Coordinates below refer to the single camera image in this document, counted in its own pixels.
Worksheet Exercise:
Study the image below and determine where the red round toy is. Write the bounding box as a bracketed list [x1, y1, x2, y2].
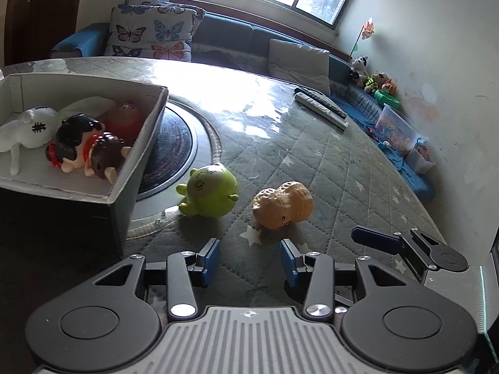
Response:
[102, 100, 144, 143]

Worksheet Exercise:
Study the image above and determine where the round built-in cooker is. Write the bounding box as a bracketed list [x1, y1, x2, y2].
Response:
[128, 99, 222, 240]

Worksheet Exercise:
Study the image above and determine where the green round toy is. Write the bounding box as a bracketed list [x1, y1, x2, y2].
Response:
[176, 162, 239, 218]

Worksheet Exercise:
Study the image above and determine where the black white cow plush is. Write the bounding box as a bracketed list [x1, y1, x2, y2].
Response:
[349, 55, 369, 83]

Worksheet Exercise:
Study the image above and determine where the dark wooden door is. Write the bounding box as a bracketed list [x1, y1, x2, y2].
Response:
[4, 0, 89, 67]

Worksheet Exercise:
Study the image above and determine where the grey cardboard box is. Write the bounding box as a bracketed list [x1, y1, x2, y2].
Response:
[0, 72, 169, 258]

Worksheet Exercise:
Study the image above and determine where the black-haired doll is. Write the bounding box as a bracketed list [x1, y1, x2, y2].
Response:
[46, 114, 107, 174]

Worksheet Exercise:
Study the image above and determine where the colourful pinwheel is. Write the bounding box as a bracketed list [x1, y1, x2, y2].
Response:
[351, 17, 375, 60]

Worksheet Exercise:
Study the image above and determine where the grey pillow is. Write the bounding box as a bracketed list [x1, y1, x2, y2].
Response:
[268, 39, 331, 96]

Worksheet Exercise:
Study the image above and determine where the green plastic bowl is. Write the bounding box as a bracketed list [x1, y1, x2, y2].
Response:
[374, 89, 401, 110]

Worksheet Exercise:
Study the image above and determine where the large butterfly print pillow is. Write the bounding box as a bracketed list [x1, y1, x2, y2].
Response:
[103, 5, 197, 63]

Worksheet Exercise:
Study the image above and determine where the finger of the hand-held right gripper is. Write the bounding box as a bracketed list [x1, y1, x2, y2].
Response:
[351, 226, 442, 282]

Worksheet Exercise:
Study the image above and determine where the white plush rabbit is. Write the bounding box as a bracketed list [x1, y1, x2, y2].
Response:
[0, 95, 115, 177]

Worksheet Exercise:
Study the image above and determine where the black remote control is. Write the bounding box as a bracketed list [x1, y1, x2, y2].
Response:
[294, 88, 347, 120]

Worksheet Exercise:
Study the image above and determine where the clear plastic toy bin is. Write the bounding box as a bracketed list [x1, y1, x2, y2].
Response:
[375, 103, 428, 158]

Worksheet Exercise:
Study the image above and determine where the plush bear in yellow vest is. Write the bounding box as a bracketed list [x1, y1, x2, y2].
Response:
[364, 72, 386, 94]

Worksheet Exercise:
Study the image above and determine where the small butterfly print pillow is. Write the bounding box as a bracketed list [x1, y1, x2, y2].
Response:
[125, 0, 206, 40]

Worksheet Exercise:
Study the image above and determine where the blue sofa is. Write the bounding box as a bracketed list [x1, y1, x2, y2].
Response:
[50, 12, 436, 203]

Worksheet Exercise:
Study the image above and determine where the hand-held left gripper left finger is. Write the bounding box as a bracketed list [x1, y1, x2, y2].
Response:
[94, 238, 221, 317]

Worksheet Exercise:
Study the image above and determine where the brown-haired doll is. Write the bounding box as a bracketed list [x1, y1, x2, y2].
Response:
[84, 132, 132, 183]

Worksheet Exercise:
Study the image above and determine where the silver remote control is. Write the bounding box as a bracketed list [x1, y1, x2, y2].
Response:
[294, 93, 349, 129]

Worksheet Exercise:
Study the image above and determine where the tan peanut toy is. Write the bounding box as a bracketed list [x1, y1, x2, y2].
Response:
[251, 181, 314, 230]

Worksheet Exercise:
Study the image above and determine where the small clear plastic container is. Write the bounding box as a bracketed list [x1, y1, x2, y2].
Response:
[405, 146, 436, 174]

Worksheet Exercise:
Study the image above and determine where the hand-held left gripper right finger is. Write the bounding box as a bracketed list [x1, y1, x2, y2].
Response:
[280, 238, 408, 317]

